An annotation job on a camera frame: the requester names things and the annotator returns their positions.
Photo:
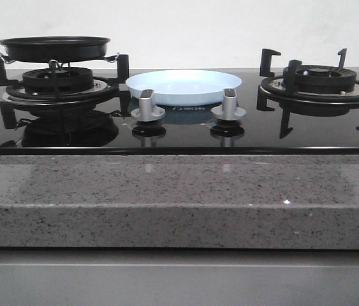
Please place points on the light blue plate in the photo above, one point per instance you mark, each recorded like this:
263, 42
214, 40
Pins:
184, 87

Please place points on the black frying pan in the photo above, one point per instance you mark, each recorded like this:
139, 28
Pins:
63, 49

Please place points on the silver left stove knob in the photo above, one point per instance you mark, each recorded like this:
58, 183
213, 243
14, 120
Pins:
147, 110

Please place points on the silver stove knob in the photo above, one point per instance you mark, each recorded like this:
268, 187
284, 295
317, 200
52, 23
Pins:
229, 110
147, 110

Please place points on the silver right stove knob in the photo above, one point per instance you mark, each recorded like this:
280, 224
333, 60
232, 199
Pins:
229, 110

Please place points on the black left pan support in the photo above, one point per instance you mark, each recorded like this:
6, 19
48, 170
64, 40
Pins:
104, 89

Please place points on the black pan support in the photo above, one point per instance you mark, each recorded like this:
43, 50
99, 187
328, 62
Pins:
282, 90
104, 89

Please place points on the black left gas burner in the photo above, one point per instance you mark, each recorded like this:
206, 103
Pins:
68, 80

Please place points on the black gas burner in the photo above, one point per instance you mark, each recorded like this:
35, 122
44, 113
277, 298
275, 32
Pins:
68, 80
324, 79

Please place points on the black glass cooktop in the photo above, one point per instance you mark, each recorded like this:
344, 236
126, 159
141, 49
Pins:
270, 127

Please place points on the black right pan support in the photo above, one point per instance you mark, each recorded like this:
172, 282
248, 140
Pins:
282, 90

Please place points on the black right gas burner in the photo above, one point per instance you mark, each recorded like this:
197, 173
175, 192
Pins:
324, 79

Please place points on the grey cabinet front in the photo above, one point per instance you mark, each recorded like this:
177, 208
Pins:
167, 277

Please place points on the wire pan trivet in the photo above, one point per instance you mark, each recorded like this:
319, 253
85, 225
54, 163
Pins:
59, 64

